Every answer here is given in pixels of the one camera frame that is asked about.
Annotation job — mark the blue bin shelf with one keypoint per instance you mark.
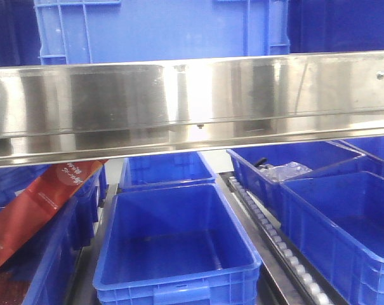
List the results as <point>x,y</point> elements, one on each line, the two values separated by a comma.
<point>88,32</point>

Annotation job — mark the blue bin rear middle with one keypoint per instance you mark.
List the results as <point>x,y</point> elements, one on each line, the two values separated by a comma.
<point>165,170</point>

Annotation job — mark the blue bin rear right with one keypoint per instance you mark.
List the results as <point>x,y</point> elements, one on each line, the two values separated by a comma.
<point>324,158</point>

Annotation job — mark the clear plastic bag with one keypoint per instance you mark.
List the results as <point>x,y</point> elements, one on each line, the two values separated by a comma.
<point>283,172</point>

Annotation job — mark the blue bin lower middle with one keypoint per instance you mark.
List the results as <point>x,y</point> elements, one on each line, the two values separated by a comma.
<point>179,245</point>

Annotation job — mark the blue bin lower right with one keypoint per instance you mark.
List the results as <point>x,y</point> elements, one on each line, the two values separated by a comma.
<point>337,223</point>

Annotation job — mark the dark blue bin upper right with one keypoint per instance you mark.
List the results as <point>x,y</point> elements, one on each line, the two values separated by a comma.
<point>332,26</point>

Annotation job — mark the dark blue bin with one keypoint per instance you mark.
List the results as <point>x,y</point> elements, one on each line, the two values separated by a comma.
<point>19,34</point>
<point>332,26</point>

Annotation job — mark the blue bin lower left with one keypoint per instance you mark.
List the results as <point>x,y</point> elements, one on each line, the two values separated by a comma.
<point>41,270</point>

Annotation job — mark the blue bin far right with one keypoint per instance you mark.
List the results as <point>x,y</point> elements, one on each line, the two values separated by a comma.
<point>372,148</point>

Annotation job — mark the red cardboard box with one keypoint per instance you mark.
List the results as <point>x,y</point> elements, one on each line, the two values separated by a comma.
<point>25,215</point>

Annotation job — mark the dark blue bin upper left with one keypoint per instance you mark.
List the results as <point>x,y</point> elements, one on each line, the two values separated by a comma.
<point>19,34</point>

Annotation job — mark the stainless steel shelf rail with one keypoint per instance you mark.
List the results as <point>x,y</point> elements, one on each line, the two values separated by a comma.
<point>59,113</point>

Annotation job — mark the roller track rail right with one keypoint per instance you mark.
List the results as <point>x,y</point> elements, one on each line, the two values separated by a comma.
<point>286,276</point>

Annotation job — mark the steel divider rail left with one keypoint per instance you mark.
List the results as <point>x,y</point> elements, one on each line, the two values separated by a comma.
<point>82,290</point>

